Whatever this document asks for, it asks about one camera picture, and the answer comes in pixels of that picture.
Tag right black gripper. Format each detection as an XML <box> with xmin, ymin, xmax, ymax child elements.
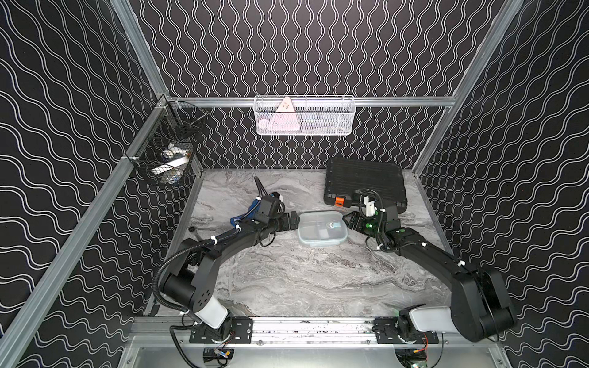
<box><xmin>341</xmin><ymin>211</ymin><xmax>384</xmax><ymax>239</ymax></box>

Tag clear plastic lunch box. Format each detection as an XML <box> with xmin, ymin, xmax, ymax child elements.
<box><xmin>297</xmin><ymin>211</ymin><xmax>348</xmax><ymax>248</ymax></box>

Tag blue cleaning cloth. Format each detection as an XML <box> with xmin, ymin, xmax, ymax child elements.
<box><xmin>245</xmin><ymin>193</ymin><xmax>284</xmax><ymax>217</ymax></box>

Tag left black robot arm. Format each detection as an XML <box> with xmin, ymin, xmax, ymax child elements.
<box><xmin>152</xmin><ymin>212</ymin><xmax>300</xmax><ymax>330</ymax></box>

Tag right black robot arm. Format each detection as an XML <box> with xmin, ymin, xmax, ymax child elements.
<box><xmin>343</xmin><ymin>212</ymin><xmax>517</xmax><ymax>342</ymax></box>

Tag black plastic tool case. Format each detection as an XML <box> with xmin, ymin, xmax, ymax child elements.
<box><xmin>323</xmin><ymin>157</ymin><xmax>408</xmax><ymax>213</ymax></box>

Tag pink triangular card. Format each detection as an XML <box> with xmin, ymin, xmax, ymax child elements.
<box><xmin>268</xmin><ymin>97</ymin><xmax>301</xmax><ymax>133</ymax></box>

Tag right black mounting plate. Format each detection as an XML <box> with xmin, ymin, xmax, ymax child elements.
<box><xmin>372</xmin><ymin>317</ymin><xmax>440</xmax><ymax>345</ymax></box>

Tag black mounting plate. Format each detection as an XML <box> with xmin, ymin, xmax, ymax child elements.
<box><xmin>189</xmin><ymin>316</ymin><xmax>254</xmax><ymax>344</ymax></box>
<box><xmin>372</xmin><ymin>317</ymin><xmax>440</xmax><ymax>345</ymax></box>

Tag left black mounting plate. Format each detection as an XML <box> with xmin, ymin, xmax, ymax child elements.
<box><xmin>189</xmin><ymin>316</ymin><xmax>254</xmax><ymax>344</ymax></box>

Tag white items in black basket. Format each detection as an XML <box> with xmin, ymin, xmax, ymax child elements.
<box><xmin>150</xmin><ymin>142</ymin><xmax>193</xmax><ymax>185</ymax></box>

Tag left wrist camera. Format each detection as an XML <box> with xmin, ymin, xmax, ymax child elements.
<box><xmin>254</xmin><ymin>195</ymin><xmax>281</xmax><ymax>224</ymax></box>

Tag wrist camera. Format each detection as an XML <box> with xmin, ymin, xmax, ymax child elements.
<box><xmin>254</xmin><ymin>195</ymin><xmax>281</xmax><ymax>224</ymax></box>
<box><xmin>362</xmin><ymin>196</ymin><xmax>377</xmax><ymax>218</ymax></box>

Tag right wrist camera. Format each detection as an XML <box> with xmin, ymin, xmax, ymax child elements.
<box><xmin>362</xmin><ymin>196</ymin><xmax>377</xmax><ymax>218</ymax></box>

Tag white wire wall basket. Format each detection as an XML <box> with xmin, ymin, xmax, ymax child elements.
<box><xmin>252</xmin><ymin>95</ymin><xmax>356</xmax><ymax>136</ymax></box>

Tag black wire mesh basket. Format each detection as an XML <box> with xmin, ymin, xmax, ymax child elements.
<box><xmin>130</xmin><ymin>101</ymin><xmax>211</xmax><ymax>187</ymax></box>

